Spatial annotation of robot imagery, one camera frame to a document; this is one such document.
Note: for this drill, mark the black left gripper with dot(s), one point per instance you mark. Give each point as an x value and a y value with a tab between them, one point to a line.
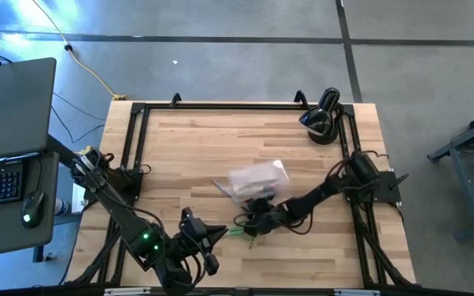
179	263

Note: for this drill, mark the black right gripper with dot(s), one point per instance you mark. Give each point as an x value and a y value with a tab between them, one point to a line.
268	217

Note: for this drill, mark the yellow-green crayon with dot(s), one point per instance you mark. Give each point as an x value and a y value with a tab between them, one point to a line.
253	243

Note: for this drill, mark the clear plastic supply box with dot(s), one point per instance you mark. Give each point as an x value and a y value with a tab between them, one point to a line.
257	178

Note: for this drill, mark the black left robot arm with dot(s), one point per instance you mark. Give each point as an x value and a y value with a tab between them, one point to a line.
122	218

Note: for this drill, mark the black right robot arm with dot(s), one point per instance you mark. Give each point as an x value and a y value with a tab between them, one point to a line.
319	193

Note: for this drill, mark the black desk lamp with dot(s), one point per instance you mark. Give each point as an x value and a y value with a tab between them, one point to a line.
321	117

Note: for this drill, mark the white panel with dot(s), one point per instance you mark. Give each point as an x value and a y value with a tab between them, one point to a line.
77	207

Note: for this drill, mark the yellow connector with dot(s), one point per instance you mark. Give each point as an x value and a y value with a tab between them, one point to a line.
85	150

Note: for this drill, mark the black computer mouse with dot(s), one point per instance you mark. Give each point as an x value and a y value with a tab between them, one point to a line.
32	209

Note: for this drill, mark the grey side desk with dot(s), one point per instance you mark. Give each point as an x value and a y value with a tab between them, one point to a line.
15	240

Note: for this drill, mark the blue-grey metal cart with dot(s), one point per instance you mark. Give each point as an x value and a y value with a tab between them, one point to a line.
467	137

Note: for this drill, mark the grey laptop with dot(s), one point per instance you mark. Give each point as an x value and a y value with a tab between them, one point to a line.
10	107

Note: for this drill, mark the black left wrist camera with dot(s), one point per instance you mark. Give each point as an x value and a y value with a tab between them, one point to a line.
193	226

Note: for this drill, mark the silver bracket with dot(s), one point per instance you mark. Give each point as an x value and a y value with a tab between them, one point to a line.
126	292
356	292

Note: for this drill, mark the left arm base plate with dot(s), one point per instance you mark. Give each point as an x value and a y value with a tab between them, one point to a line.
132	181

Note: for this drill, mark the black aluminium table frame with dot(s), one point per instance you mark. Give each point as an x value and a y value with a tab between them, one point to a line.
241	106

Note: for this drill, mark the black frame clamp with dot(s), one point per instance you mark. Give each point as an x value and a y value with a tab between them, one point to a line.
300	98
175	100

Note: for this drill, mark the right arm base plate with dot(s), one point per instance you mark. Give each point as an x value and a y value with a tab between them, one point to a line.
385	189

